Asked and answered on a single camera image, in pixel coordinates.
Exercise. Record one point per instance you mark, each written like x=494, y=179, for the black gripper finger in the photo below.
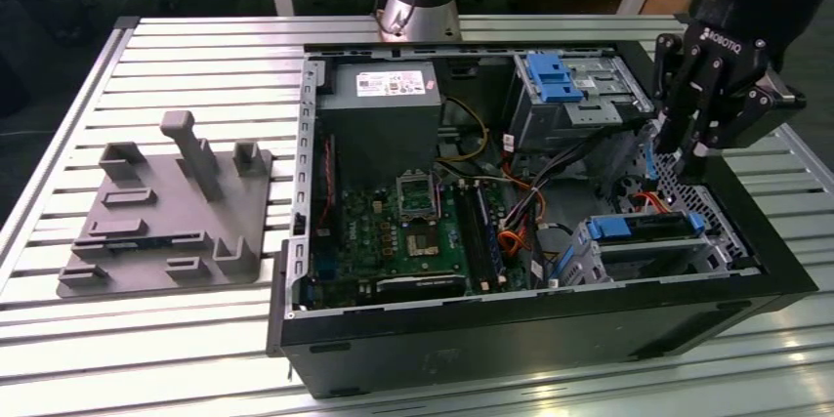
x=756, y=119
x=672, y=95

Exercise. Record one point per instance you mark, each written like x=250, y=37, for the hard disk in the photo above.
x=609, y=227

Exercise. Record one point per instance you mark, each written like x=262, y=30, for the silver disk bay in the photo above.
x=652, y=261

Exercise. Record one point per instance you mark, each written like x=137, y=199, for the black RAM slot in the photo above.
x=492, y=241
x=473, y=236

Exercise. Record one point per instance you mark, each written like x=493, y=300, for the silver optical drive bay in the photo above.
x=600, y=95

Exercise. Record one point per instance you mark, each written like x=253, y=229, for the blue plastic bay latch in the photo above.
x=554, y=80

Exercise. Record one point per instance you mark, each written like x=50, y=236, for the grey power supply unit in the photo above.
x=378, y=129

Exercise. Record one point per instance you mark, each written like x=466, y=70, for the CPU socket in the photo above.
x=424, y=241

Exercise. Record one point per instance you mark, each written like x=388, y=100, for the black case fan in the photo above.
x=334, y=182

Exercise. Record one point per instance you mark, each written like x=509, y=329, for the black open PC case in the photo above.
x=521, y=339

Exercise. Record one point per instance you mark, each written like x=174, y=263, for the black graphics card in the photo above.
x=417, y=286

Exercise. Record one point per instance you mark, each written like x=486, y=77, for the green motherboard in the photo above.
x=365, y=251

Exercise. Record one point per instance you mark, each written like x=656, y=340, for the grey parts rack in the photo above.
x=170, y=221

